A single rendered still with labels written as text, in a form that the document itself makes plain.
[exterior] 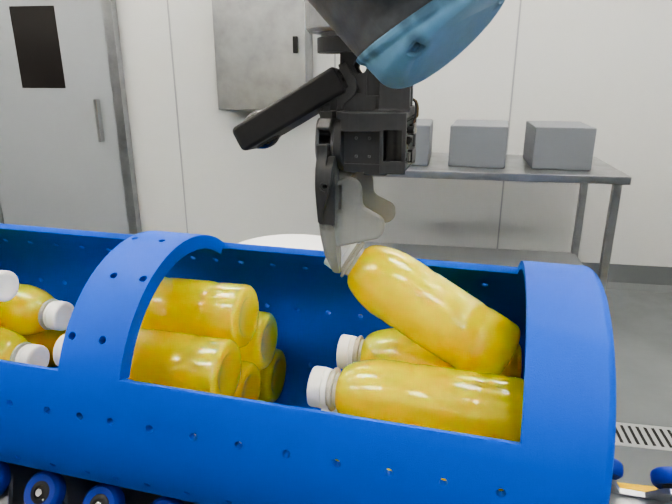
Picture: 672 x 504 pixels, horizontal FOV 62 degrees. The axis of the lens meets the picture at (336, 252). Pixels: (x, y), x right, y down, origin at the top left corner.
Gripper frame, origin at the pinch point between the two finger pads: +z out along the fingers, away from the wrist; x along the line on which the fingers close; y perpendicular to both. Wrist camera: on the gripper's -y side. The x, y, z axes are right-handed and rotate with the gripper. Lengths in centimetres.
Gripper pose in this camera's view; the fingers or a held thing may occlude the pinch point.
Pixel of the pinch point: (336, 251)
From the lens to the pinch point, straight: 55.6
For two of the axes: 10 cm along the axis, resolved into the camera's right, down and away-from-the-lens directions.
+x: 2.6, -2.9, 9.2
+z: 0.1, 9.5, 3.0
